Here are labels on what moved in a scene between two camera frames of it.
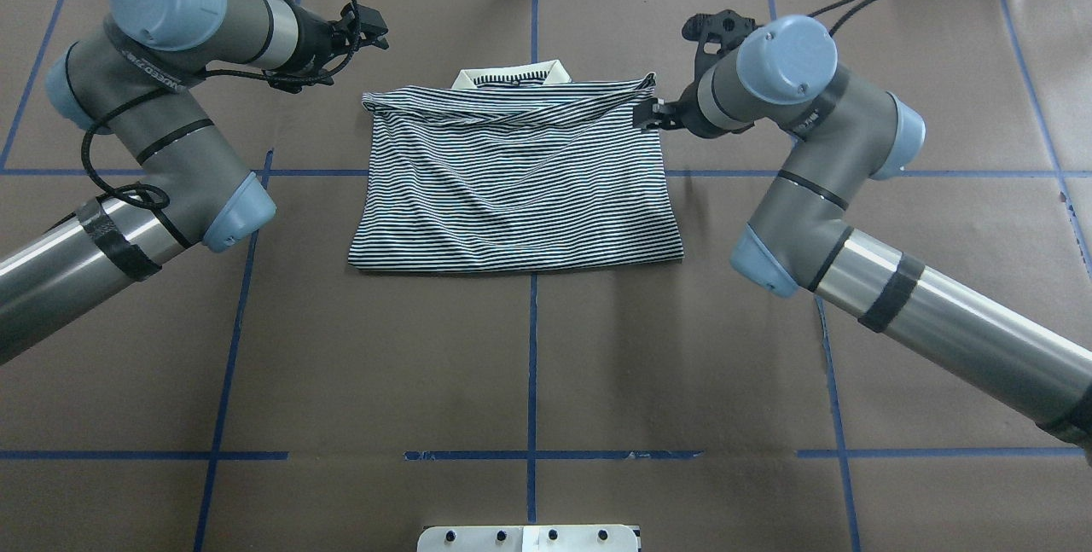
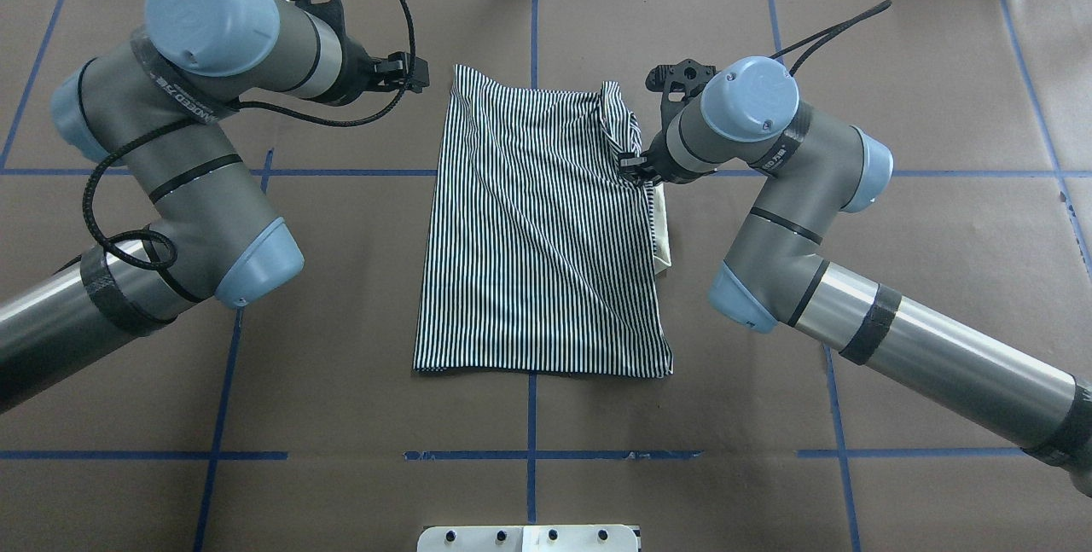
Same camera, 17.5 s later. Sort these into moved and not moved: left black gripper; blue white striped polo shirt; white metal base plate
Moved: left black gripper; blue white striped polo shirt
Not moved: white metal base plate
